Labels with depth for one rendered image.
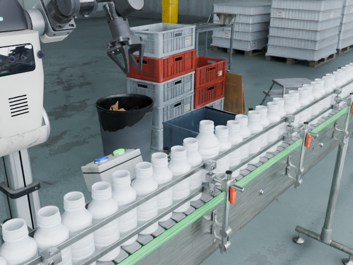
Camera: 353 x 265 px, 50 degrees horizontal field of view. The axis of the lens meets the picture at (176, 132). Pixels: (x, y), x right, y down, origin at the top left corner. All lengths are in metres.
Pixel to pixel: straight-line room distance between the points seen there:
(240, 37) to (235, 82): 3.86
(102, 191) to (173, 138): 0.95
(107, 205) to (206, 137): 0.34
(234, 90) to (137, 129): 1.96
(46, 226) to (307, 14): 7.07
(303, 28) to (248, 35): 1.20
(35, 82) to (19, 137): 0.18
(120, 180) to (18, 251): 0.23
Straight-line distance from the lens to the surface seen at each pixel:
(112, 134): 2.89
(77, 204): 0.73
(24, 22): 1.35
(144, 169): 0.82
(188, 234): 0.98
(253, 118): 1.17
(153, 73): 3.42
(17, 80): 1.26
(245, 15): 8.20
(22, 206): 1.45
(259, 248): 2.49
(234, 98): 4.60
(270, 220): 2.75
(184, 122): 1.79
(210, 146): 0.97
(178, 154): 0.89
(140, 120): 2.85
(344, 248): 2.49
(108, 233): 0.79
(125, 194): 0.80
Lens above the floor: 1.55
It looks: 22 degrees down
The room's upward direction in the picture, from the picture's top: 1 degrees clockwise
